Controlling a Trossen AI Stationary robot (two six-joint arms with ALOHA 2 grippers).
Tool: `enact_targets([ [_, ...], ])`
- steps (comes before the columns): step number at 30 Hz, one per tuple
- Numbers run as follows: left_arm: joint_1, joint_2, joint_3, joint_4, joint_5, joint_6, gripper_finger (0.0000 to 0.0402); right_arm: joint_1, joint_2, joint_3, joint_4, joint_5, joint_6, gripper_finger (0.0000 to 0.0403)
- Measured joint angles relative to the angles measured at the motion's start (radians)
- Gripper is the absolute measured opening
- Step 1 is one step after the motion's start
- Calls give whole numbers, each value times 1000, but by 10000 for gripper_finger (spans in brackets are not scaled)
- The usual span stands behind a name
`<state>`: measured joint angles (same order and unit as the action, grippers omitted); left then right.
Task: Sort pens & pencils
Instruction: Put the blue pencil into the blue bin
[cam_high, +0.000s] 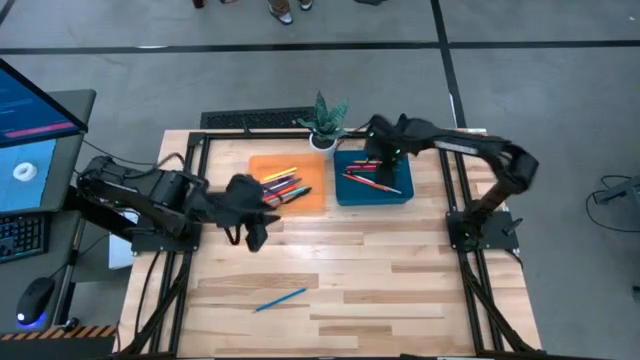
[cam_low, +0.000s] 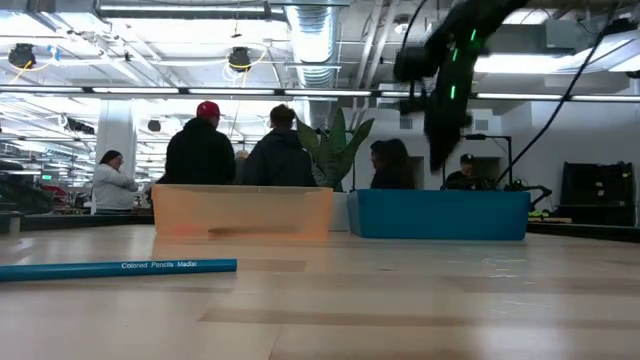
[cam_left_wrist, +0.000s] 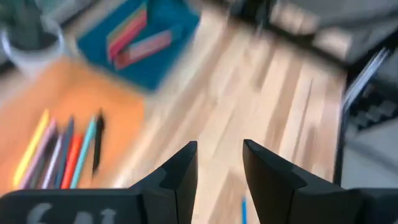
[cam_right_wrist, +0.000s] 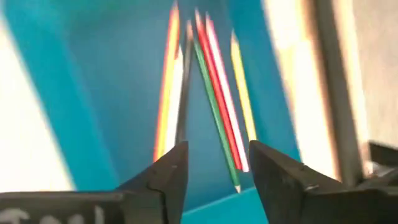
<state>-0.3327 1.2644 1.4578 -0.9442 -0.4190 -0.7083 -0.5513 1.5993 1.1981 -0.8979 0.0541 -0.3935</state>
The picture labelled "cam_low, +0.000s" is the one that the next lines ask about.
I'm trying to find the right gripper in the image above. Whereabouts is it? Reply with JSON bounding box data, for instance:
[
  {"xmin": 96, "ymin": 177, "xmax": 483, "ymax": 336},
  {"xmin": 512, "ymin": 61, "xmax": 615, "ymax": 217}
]
[{"xmin": 423, "ymin": 97, "xmax": 474, "ymax": 174}]

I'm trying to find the person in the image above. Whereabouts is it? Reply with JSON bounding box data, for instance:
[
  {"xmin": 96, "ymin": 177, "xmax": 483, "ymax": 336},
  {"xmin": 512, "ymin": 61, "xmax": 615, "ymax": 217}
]
[
  {"xmin": 369, "ymin": 138, "xmax": 417, "ymax": 191},
  {"xmin": 234, "ymin": 149, "xmax": 250, "ymax": 186},
  {"xmin": 243, "ymin": 103, "xmax": 318, "ymax": 188},
  {"xmin": 91, "ymin": 149, "xmax": 140, "ymax": 215},
  {"xmin": 157, "ymin": 100, "xmax": 237, "ymax": 186},
  {"xmin": 440, "ymin": 152, "xmax": 501, "ymax": 192}
]

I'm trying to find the blue plastic tray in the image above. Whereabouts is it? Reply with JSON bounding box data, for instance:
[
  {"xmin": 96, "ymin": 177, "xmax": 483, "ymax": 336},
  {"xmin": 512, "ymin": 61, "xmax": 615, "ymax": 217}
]
[{"xmin": 347, "ymin": 188, "xmax": 531, "ymax": 242}]

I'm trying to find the black articulated stand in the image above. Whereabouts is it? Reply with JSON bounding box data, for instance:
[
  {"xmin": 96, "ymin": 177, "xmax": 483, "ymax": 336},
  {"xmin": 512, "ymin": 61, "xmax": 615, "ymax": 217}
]
[{"xmin": 503, "ymin": 177, "xmax": 554, "ymax": 212}]

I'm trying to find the green snake plant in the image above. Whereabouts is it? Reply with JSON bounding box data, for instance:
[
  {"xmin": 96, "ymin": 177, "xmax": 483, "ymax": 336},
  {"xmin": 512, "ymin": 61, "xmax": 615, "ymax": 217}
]
[{"xmin": 293, "ymin": 106, "xmax": 376, "ymax": 193}]

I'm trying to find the white plant pot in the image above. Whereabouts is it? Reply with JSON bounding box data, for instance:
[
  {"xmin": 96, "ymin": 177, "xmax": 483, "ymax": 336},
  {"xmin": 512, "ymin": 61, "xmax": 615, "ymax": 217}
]
[{"xmin": 329, "ymin": 191, "xmax": 352, "ymax": 233}]

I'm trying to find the black cabinet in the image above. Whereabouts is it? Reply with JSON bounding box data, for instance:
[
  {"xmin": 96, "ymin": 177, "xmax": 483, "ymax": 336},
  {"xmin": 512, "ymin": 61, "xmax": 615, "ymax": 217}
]
[{"xmin": 559, "ymin": 160, "xmax": 637, "ymax": 227}]

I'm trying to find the translucent orange plastic tray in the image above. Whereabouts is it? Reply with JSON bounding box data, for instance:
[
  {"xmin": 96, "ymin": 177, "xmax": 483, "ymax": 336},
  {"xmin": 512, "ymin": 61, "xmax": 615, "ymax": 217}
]
[{"xmin": 151, "ymin": 183, "xmax": 335, "ymax": 238}]

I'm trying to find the long ceiling light bar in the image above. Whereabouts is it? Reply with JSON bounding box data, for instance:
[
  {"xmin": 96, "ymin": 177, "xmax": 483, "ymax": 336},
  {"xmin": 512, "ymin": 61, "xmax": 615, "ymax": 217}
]
[{"xmin": 0, "ymin": 84, "xmax": 640, "ymax": 103}]

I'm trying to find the white pillar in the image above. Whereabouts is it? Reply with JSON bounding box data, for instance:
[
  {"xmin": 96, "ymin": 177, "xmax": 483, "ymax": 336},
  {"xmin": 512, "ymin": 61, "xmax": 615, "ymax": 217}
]
[{"xmin": 91, "ymin": 99, "xmax": 138, "ymax": 215}]

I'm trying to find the blue colored pencil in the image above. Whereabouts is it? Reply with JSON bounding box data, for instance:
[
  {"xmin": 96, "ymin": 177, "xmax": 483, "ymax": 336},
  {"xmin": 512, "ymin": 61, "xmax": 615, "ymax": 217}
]
[{"xmin": 0, "ymin": 257, "xmax": 239, "ymax": 283}]

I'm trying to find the black rectangular stand frame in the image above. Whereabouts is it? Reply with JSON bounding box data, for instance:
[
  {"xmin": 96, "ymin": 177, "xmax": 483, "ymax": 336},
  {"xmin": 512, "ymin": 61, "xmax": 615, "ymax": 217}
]
[{"xmin": 441, "ymin": 133, "xmax": 514, "ymax": 192}]

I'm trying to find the black cable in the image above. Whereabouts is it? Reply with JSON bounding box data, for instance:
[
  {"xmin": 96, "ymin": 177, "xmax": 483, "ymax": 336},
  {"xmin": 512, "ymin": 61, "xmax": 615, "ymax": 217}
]
[{"xmin": 492, "ymin": 27, "xmax": 614, "ymax": 189}]

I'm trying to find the black ceiling cable reel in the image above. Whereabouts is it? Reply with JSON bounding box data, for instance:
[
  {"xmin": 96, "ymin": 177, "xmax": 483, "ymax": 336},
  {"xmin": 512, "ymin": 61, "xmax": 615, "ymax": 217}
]
[
  {"xmin": 227, "ymin": 45, "xmax": 254, "ymax": 74},
  {"xmin": 6, "ymin": 42, "xmax": 38, "ymax": 71}
]

